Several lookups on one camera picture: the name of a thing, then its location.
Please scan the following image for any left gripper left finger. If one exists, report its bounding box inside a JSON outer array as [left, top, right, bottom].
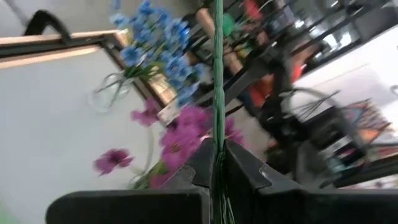
[[169, 138, 217, 224]]

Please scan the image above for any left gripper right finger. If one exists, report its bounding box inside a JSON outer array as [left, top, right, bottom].
[[223, 139, 300, 224]]

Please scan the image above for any purple artificial flower bunch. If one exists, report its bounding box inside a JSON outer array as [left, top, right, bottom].
[[149, 105, 246, 190], [92, 98, 164, 190]]

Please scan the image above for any red artificial tulip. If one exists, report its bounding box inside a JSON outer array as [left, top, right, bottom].
[[211, 0, 236, 224]]

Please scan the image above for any blue artificial flower bunch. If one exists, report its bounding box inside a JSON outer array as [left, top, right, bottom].
[[155, 12, 208, 107], [108, 0, 156, 80]]

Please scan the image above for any narrow-neck ribbed glass vase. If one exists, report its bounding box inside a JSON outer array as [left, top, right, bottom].
[[88, 70, 135, 113]]

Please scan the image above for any black aluminium table frame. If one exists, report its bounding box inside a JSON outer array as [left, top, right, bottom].
[[0, 29, 177, 108]]

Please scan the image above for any black cable loop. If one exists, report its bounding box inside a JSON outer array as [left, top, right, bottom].
[[24, 9, 73, 45]]

